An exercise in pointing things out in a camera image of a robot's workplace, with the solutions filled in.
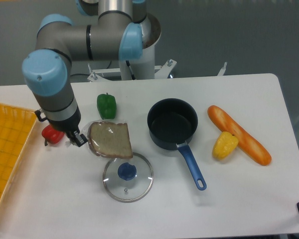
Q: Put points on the red bell pepper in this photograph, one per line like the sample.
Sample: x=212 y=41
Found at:
x=51 y=135

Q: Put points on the orange baguette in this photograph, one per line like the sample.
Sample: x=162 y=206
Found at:
x=246 y=142

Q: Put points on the toast slice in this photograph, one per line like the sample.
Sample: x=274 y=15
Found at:
x=109 y=139

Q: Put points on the yellow woven basket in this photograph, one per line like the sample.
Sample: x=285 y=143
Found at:
x=16 y=125

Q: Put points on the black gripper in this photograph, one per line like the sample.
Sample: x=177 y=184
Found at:
x=71 y=129

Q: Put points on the yellow bell pepper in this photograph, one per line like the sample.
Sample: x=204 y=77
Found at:
x=225 y=144

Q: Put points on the metal table bracket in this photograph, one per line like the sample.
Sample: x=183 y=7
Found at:
x=222 y=70

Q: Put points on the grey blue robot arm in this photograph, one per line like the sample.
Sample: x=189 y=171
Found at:
x=117 y=35

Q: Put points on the green bell pepper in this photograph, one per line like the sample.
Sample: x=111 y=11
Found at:
x=106 y=105

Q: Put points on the dark blue saucepan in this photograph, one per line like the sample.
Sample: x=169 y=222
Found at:
x=172 y=123

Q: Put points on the glass pot lid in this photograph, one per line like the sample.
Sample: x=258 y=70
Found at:
x=128 y=180

